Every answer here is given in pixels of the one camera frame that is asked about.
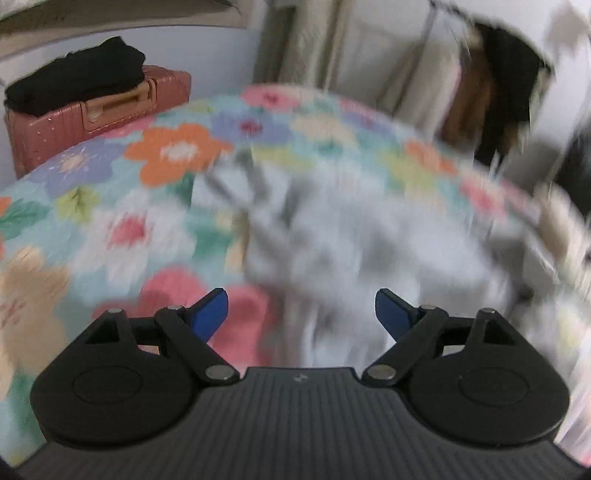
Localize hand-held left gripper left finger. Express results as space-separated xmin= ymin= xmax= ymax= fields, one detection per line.
xmin=83 ymin=288 xmax=241 ymax=387

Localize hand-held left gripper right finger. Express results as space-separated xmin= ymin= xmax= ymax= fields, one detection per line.
xmin=361 ymin=288 xmax=518 ymax=387

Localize light grey garment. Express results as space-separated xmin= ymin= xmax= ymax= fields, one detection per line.
xmin=191 ymin=148 xmax=522 ymax=370

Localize dark hanging clothes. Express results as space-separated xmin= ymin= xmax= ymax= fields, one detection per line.
xmin=441 ymin=21 xmax=555 ymax=169

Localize floral bed sheet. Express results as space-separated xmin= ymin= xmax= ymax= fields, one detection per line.
xmin=0 ymin=83 xmax=591 ymax=467

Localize pink suitcase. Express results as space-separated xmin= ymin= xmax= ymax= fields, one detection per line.
xmin=4 ymin=65 xmax=192 ymax=180

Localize beige curtain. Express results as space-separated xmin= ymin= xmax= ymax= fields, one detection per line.
xmin=252 ymin=0 xmax=467 ymax=139

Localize black folded cloth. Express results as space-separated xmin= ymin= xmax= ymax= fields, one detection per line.
xmin=4 ymin=36 xmax=147 ymax=117

